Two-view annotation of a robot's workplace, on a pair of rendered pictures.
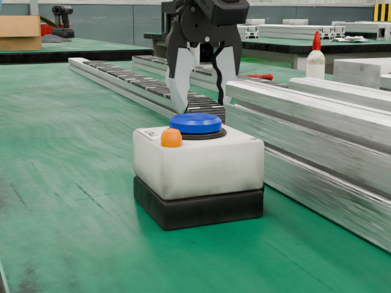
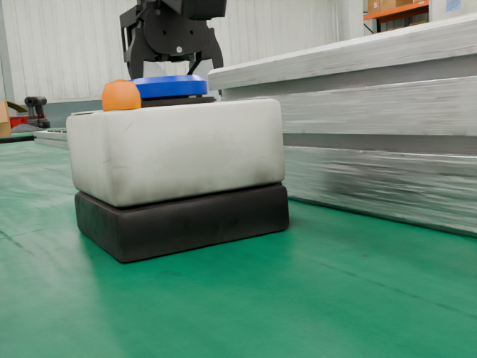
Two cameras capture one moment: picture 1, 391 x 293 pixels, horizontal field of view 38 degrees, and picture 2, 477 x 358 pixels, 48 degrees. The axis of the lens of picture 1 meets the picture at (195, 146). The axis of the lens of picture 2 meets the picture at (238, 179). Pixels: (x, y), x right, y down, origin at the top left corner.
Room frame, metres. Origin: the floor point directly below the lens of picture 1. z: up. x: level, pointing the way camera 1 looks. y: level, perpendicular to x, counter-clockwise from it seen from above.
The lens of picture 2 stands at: (0.17, 0.00, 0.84)
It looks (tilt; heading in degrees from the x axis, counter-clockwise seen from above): 8 degrees down; 354
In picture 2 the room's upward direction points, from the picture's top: 4 degrees counter-clockwise
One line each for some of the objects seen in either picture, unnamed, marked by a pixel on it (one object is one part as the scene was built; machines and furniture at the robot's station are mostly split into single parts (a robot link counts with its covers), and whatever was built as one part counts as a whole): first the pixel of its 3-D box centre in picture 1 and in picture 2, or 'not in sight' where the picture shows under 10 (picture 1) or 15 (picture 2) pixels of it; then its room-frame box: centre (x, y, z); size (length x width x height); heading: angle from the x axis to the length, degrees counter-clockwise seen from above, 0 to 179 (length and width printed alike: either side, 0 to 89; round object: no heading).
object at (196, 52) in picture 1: (198, 53); not in sight; (1.61, -0.01, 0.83); 0.11 x 0.10 x 0.10; 113
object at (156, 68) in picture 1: (196, 76); not in sight; (1.29, 0.00, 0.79); 0.96 x 0.04 x 0.03; 22
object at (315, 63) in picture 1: (316, 60); not in sight; (1.19, -0.25, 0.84); 0.04 x 0.04 x 0.12
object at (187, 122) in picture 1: (195, 128); (165, 98); (0.43, 0.00, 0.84); 0.04 x 0.04 x 0.02
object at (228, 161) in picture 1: (205, 168); (188, 164); (0.43, -0.01, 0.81); 0.10 x 0.08 x 0.06; 112
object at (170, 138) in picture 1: (171, 136); (121, 94); (0.39, 0.02, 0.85); 0.02 x 0.02 x 0.01
